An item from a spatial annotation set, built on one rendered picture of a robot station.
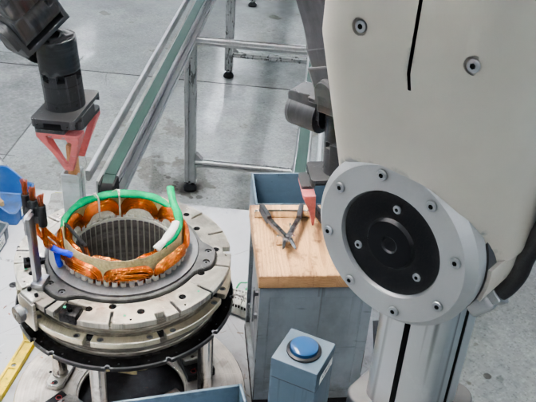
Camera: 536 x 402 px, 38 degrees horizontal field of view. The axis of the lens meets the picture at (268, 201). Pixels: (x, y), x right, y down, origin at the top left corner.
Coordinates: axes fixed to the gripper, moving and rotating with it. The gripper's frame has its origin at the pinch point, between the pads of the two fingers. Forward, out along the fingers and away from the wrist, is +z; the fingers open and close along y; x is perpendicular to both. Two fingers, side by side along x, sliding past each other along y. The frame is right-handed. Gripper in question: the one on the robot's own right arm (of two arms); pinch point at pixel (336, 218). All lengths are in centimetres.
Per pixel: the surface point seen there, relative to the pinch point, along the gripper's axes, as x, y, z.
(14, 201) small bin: -53, 66, 25
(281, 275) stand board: 11.8, 10.6, 2.5
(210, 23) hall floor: -386, 12, 91
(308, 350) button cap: 25.9, 8.2, 5.3
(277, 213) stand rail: -3.8, 9.6, 0.9
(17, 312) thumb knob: 22, 48, -1
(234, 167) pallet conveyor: -181, 8, 87
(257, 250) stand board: 5.2, 13.7, 2.1
